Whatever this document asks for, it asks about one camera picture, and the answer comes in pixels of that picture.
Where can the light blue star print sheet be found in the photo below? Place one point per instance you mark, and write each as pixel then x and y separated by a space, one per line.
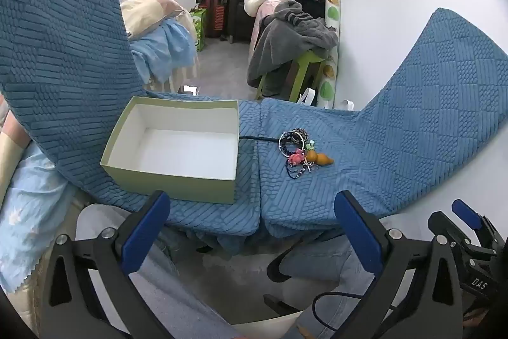
pixel 27 227

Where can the person's leg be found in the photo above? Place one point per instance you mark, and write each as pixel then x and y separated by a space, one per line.
pixel 186 295
pixel 317 259

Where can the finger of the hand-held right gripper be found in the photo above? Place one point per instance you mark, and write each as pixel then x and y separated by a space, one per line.
pixel 465 212
pixel 440 224

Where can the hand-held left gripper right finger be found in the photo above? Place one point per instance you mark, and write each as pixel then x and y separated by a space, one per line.
pixel 359 235

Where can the white round seat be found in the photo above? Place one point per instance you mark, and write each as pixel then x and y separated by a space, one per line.
pixel 95 216

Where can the orange gourd pendant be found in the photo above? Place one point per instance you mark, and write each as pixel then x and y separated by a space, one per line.
pixel 319 157

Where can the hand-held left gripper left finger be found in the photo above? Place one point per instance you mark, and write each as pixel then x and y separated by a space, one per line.
pixel 145 233

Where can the green cardboard box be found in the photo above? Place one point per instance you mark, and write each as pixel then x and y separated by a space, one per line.
pixel 178 148

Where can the green shopping bag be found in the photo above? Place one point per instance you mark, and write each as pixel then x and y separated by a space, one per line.
pixel 198 27

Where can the person's left leg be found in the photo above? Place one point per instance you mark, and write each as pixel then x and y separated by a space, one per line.
pixel 186 295

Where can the person's right leg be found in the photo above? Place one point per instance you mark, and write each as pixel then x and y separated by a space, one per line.
pixel 317 259

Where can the leaf print rolled mat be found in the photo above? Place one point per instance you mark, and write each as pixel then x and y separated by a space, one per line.
pixel 331 17

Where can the cream and pink pillow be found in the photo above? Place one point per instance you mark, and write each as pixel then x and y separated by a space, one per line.
pixel 147 13

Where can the red suitcase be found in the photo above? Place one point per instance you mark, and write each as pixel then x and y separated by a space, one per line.
pixel 216 17

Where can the pink flower ornament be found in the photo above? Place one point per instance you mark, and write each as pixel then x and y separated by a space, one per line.
pixel 295 157

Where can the light blue bed sheet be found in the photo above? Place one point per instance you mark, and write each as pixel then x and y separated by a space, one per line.
pixel 166 49

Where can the light green tassel ornament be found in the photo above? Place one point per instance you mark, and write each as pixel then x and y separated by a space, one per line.
pixel 310 144

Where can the green stool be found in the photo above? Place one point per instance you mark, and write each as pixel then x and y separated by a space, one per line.
pixel 303 69

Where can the blue quilted sofa cover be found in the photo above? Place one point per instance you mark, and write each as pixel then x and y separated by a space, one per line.
pixel 397 148
pixel 59 45

